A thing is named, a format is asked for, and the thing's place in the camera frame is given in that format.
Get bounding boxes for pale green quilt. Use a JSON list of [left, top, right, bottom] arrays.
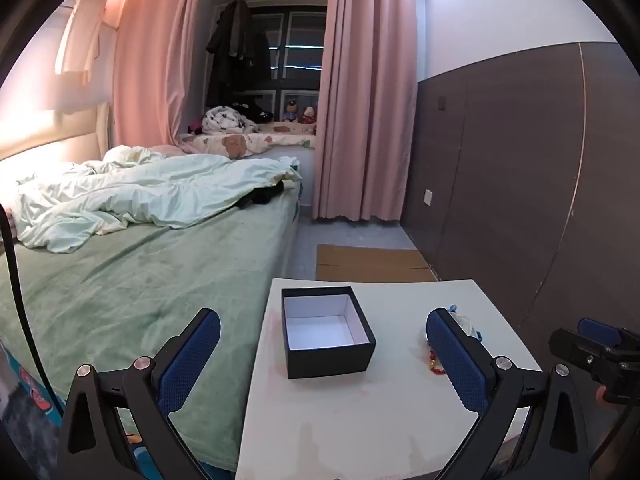
[[10, 152, 303, 253]]

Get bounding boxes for cardboard sheet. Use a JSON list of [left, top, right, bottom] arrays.
[[316, 244, 437, 283]]

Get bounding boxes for white air conditioner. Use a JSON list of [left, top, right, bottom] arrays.
[[55, 0, 108, 85]]

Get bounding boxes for black jewelry box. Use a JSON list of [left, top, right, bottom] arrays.
[[281, 286, 377, 380]]

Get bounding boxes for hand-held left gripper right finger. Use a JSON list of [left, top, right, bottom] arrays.
[[425, 307, 593, 480]]

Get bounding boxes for black garment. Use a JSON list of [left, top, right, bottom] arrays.
[[235, 182, 286, 210]]

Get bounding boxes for black spotted white blanket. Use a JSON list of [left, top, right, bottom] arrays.
[[202, 106, 258, 135]]

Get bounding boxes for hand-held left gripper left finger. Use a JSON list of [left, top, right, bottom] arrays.
[[54, 307, 222, 480]]

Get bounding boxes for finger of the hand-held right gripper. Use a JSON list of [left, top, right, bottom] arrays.
[[577, 317, 632, 348], [548, 328, 608, 373]]

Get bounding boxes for hanging dark clothes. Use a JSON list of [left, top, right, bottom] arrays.
[[206, 0, 273, 107]]

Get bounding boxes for window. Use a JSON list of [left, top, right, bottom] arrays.
[[249, 7, 328, 123]]

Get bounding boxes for black plush toy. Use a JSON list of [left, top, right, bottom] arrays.
[[232, 101, 275, 124]]

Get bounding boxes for pink curtain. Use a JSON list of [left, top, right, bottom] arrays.
[[112, 0, 211, 147], [312, 0, 419, 223]]

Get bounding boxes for blue printed bed sheet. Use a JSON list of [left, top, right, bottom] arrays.
[[15, 357, 68, 418]]

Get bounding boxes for black cable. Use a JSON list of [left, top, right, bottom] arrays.
[[0, 202, 57, 403]]

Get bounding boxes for bear print cushion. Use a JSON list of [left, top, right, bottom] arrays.
[[177, 129, 317, 157]]

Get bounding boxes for beige headboard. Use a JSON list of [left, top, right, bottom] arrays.
[[0, 102, 113, 162]]

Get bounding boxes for pale pillow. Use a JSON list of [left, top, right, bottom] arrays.
[[102, 145, 166, 163]]

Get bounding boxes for bed with green sheet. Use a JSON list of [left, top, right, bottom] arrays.
[[0, 102, 306, 468]]

